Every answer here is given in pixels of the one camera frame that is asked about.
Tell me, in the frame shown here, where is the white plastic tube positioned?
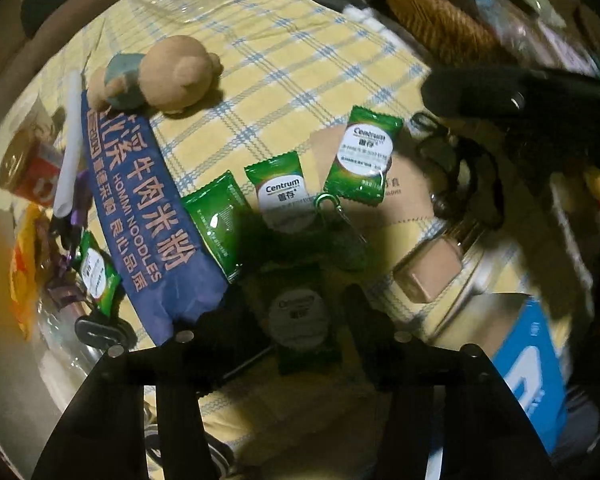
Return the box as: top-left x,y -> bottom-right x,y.
54,71 -> 83,217

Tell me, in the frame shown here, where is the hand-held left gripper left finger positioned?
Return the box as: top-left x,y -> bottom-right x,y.
32,285 -> 276,480

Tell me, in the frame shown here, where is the blue white cardboard box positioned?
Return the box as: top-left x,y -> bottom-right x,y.
430,292 -> 568,453

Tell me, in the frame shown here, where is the red drink can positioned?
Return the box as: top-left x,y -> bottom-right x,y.
0,127 -> 63,207

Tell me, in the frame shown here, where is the clear plastic snack bag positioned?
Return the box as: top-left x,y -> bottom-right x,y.
455,0 -> 600,76

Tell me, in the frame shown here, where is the black plastic buckle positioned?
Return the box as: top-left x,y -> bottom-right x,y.
74,310 -> 133,348

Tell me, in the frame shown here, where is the orange yellow snack packet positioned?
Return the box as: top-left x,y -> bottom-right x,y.
10,205 -> 46,341

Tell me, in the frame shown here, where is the purple lanyard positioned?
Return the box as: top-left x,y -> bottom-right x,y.
47,170 -> 91,311

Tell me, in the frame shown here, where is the wicker basket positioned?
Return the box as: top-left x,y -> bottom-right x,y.
375,0 -> 501,63

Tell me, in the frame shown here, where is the yellow checked tablecloth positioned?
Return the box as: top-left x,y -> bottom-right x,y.
0,0 -> 596,480

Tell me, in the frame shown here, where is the black cushion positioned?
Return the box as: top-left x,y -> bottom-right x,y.
20,0 -> 96,36

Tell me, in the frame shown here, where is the green carabiner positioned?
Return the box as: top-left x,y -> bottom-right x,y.
314,192 -> 370,271

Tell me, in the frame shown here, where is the green sachet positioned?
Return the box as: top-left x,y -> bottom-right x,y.
257,262 -> 343,376
322,105 -> 405,206
78,230 -> 122,318
244,151 -> 321,233
181,171 -> 256,283

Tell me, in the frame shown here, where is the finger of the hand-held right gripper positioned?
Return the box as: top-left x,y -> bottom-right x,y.
421,67 -> 526,121

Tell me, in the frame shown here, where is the tan plush bear toy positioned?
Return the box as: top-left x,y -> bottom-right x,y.
87,35 -> 224,116

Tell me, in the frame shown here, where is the black white sneaker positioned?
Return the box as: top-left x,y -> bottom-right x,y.
142,410 -> 238,478

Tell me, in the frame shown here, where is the black strap keychain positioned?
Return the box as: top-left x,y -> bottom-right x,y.
410,112 -> 506,226

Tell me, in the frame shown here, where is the blue noodle packet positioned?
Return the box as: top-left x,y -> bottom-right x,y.
80,91 -> 231,347

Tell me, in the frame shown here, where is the brown paper packet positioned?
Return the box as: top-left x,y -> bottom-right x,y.
307,127 -> 448,228

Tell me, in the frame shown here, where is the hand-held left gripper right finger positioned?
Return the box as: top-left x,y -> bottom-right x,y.
342,284 -> 556,480

